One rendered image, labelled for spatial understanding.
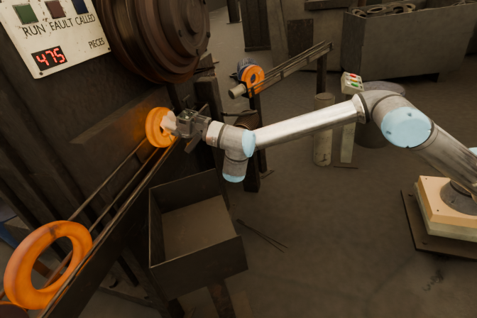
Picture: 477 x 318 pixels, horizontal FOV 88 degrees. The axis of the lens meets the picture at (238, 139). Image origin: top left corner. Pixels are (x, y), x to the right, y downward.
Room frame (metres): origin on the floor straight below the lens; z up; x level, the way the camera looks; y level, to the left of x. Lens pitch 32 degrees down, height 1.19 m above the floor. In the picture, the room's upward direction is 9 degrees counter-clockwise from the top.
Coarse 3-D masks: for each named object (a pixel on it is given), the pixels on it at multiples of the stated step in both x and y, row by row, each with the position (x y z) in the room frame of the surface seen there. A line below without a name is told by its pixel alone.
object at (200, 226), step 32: (160, 192) 0.57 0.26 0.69; (192, 192) 0.59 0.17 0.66; (160, 224) 0.51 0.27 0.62; (192, 224) 0.51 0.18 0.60; (224, 224) 0.50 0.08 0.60; (160, 256) 0.40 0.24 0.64; (192, 256) 0.33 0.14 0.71; (224, 256) 0.35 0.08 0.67; (160, 288) 0.31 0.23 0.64; (192, 288) 0.33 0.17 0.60; (224, 288) 0.46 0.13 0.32
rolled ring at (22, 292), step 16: (48, 224) 0.42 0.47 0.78; (64, 224) 0.43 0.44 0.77; (80, 224) 0.46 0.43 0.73; (32, 240) 0.38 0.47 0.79; (48, 240) 0.39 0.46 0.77; (80, 240) 0.44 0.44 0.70; (16, 256) 0.35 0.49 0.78; (32, 256) 0.35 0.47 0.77; (80, 256) 0.42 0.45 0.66; (16, 272) 0.32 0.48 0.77; (16, 288) 0.31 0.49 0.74; (32, 288) 0.32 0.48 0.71; (48, 288) 0.35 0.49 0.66; (16, 304) 0.30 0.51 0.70; (32, 304) 0.30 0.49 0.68
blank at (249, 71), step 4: (248, 68) 1.40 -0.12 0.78; (252, 68) 1.41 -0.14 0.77; (256, 68) 1.42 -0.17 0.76; (260, 68) 1.44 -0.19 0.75; (244, 72) 1.40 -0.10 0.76; (248, 72) 1.39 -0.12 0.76; (252, 72) 1.40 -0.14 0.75; (256, 72) 1.42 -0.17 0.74; (260, 72) 1.43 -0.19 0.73; (244, 76) 1.38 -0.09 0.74; (248, 76) 1.39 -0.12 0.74; (256, 76) 1.45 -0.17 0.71; (260, 76) 1.43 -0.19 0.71; (264, 76) 1.45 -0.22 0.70; (244, 80) 1.37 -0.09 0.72; (248, 80) 1.39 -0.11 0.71; (256, 80) 1.44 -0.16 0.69; (260, 80) 1.43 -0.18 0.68; (248, 84) 1.38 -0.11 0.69; (252, 84) 1.40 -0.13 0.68; (260, 84) 1.43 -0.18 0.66; (260, 88) 1.43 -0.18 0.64
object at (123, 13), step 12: (120, 0) 0.85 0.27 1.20; (132, 0) 0.86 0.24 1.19; (120, 12) 0.85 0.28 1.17; (132, 12) 0.84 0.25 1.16; (120, 24) 0.85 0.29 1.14; (132, 24) 0.83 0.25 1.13; (120, 36) 0.85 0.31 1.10; (132, 36) 0.82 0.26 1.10; (132, 48) 0.85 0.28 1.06; (144, 48) 0.84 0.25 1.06; (144, 60) 0.86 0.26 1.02; (156, 60) 0.88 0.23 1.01; (144, 72) 0.90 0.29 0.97; (156, 72) 0.86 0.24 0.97; (168, 72) 0.92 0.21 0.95; (192, 72) 1.08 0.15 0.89
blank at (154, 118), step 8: (152, 112) 0.85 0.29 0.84; (160, 112) 0.87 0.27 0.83; (152, 120) 0.82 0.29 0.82; (160, 120) 0.85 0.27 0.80; (152, 128) 0.80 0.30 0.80; (152, 136) 0.79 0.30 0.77; (160, 136) 0.82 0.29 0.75; (168, 136) 0.86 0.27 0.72; (152, 144) 0.81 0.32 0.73; (160, 144) 0.81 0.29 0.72; (168, 144) 0.84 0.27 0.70
